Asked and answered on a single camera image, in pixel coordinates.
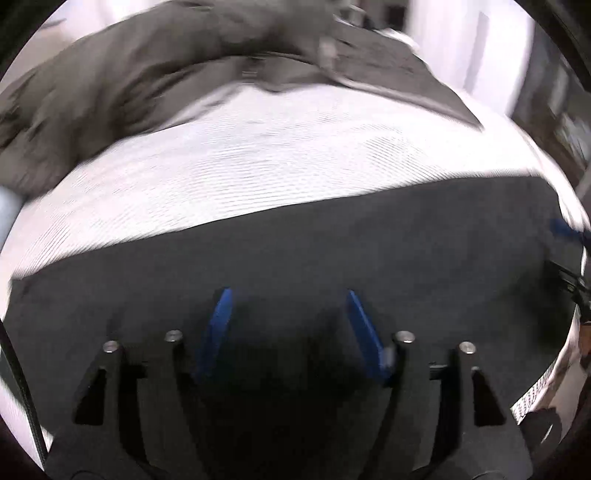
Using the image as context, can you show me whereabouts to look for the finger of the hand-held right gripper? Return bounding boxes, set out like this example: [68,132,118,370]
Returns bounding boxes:
[550,218,585,243]

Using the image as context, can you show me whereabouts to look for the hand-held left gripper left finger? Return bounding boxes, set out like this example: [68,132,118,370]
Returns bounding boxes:
[46,287,234,480]

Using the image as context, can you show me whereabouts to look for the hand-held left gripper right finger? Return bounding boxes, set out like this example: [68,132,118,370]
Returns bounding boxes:
[346,289,529,480]

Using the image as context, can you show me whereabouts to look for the black pants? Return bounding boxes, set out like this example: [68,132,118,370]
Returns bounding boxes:
[0,175,583,480]

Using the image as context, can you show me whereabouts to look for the dark glass partition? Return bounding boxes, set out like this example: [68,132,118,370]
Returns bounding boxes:
[508,0,591,185]

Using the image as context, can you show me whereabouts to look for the white sheer curtain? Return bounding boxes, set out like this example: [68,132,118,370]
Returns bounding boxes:
[406,0,532,116]

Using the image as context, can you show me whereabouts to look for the light blue pillow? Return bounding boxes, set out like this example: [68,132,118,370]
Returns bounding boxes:
[0,185,21,245]

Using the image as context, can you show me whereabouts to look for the dark grey duvet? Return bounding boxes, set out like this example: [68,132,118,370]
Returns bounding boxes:
[0,0,485,199]

